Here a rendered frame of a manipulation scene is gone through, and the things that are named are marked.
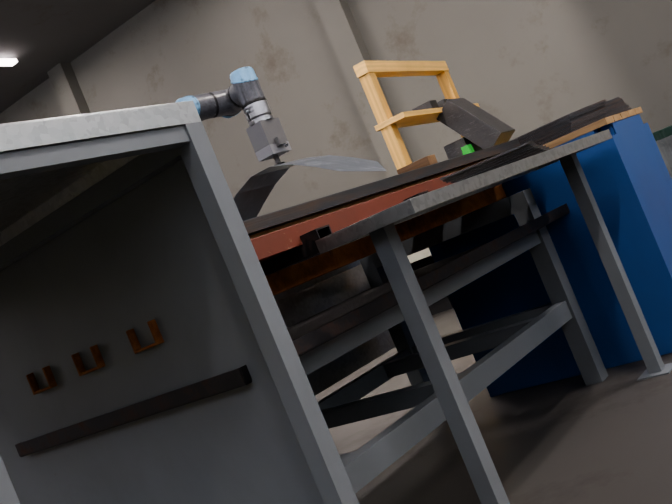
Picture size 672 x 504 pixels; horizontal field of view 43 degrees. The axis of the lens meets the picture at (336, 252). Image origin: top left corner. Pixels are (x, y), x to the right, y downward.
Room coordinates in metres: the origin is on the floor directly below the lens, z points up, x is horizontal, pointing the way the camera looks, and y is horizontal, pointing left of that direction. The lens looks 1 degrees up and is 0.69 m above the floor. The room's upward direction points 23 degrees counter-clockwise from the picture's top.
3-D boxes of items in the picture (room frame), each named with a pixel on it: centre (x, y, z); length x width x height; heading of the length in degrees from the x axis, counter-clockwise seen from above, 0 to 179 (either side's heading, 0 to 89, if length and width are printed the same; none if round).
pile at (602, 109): (3.10, -0.77, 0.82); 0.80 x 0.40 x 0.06; 52
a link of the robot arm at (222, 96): (2.52, 0.13, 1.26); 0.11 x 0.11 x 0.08; 36
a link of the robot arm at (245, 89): (2.46, 0.06, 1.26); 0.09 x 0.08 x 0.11; 36
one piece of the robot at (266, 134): (2.44, 0.05, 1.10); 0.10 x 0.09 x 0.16; 51
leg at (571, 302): (2.80, -0.64, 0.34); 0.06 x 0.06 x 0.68; 52
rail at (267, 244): (2.25, -0.19, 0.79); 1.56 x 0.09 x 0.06; 142
